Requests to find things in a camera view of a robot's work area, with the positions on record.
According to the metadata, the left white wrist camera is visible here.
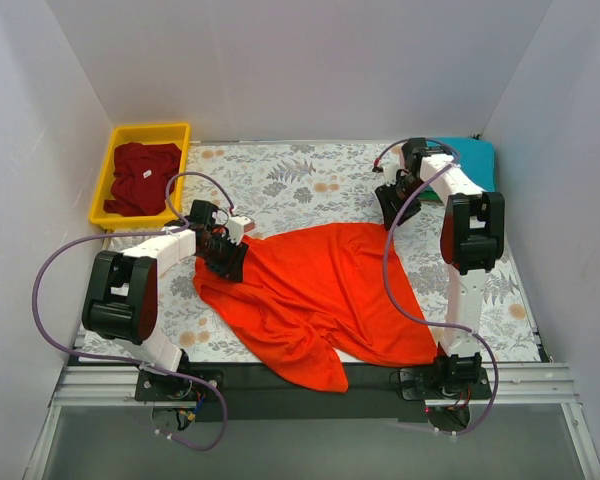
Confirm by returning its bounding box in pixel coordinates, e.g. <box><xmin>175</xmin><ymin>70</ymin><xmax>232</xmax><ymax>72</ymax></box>
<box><xmin>226</xmin><ymin>215</ymin><xmax>255</xmax><ymax>244</ymax></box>

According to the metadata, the floral patterned table mat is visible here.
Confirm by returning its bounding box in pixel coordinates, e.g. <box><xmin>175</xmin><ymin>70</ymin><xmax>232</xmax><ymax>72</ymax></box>
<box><xmin>159</xmin><ymin>143</ymin><xmax>540</xmax><ymax>362</ymax></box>

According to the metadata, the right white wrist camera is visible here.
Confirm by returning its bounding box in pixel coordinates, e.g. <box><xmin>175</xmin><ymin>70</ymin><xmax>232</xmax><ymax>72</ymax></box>
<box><xmin>372</xmin><ymin>146</ymin><xmax>409</xmax><ymax>186</ymax></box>

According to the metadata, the folded teal t shirt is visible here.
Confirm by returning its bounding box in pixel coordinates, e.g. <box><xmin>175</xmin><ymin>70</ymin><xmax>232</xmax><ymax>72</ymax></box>
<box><xmin>438</xmin><ymin>137</ymin><xmax>497</xmax><ymax>192</ymax></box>

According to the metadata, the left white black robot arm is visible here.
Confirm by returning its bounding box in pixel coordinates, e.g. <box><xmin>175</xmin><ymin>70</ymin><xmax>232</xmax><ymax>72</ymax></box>
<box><xmin>82</xmin><ymin>200</ymin><xmax>255</xmax><ymax>400</ymax></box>

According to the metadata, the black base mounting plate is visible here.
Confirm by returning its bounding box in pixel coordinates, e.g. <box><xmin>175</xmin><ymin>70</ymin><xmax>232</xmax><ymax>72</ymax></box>
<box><xmin>133</xmin><ymin>361</ymin><xmax>493</xmax><ymax>424</ymax></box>

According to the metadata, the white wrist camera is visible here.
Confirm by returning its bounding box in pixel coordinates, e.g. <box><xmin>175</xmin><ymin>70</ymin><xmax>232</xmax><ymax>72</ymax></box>
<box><xmin>372</xmin><ymin>146</ymin><xmax>409</xmax><ymax>186</ymax></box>
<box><xmin>226</xmin><ymin>215</ymin><xmax>255</xmax><ymax>244</ymax></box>

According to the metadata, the dark red t shirt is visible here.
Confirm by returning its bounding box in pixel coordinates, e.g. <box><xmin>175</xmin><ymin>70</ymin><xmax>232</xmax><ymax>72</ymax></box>
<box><xmin>103</xmin><ymin>142</ymin><xmax>182</xmax><ymax>217</ymax></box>

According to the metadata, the yellow plastic bin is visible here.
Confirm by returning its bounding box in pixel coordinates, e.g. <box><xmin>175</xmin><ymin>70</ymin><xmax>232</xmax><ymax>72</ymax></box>
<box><xmin>89</xmin><ymin>123</ymin><xmax>191</xmax><ymax>230</ymax></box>

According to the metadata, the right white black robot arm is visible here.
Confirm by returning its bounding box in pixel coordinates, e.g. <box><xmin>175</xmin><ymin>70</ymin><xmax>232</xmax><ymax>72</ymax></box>
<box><xmin>373</xmin><ymin>137</ymin><xmax>505</xmax><ymax>403</ymax></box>

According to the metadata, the orange t shirt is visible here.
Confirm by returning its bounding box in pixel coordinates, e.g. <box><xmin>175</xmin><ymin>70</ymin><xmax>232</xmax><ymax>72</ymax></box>
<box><xmin>193</xmin><ymin>223</ymin><xmax>437</xmax><ymax>393</ymax></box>

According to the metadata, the folded green t shirt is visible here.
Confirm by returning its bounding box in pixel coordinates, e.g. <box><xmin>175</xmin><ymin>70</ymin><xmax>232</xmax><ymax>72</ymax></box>
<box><xmin>418</xmin><ymin>188</ymin><xmax>440</xmax><ymax>202</ymax></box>

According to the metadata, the aluminium frame rail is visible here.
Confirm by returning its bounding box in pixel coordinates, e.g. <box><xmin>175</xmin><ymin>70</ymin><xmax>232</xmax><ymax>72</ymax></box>
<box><xmin>25</xmin><ymin>362</ymin><xmax>600</xmax><ymax>479</ymax></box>

